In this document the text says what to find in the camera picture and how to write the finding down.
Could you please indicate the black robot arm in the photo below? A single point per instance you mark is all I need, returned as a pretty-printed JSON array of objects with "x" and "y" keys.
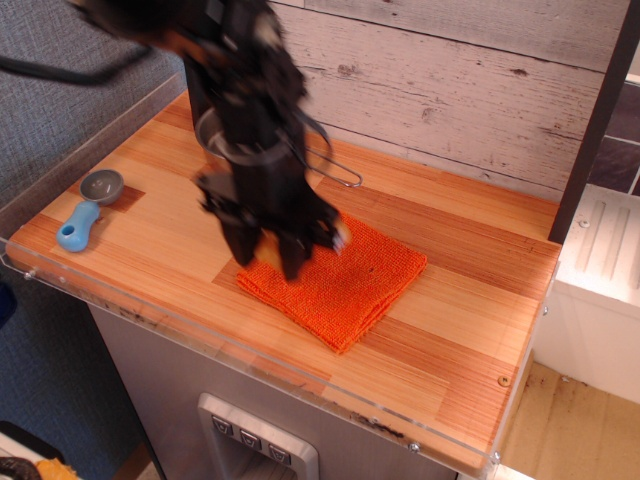
[{"x": 239, "y": 70}]

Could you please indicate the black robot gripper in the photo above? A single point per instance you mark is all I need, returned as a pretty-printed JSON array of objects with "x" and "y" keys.
[{"x": 277, "y": 198}]

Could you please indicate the stainless steel pot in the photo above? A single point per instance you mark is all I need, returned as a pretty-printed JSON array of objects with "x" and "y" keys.
[{"x": 210, "y": 135}]

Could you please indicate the silver dispenser panel with buttons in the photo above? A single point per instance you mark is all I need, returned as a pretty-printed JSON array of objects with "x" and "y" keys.
[{"x": 244, "y": 446}]

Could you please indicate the white toy sink unit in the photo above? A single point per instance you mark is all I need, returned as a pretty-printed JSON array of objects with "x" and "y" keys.
[{"x": 589, "y": 329}]

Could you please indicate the grey toy fridge cabinet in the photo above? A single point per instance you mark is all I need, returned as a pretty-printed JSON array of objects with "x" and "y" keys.
[{"x": 164, "y": 380}]

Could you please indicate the dark right post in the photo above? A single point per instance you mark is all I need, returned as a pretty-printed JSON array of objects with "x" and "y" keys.
[{"x": 618, "y": 68}]

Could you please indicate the blue handled grey spoon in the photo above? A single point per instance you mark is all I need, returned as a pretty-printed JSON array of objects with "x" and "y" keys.
[{"x": 98, "y": 189}]

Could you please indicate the orange knitted cloth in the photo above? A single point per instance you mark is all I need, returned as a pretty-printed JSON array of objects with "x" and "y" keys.
[{"x": 339, "y": 297}]

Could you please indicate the tan toy chicken piece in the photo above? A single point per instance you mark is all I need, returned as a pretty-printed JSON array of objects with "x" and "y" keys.
[{"x": 267, "y": 248}]

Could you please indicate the yellow object at corner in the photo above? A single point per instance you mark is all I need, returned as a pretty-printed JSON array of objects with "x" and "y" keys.
[{"x": 53, "y": 469}]

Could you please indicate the clear acrylic edge guard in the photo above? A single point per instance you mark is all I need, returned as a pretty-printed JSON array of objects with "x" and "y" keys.
[{"x": 395, "y": 405}]

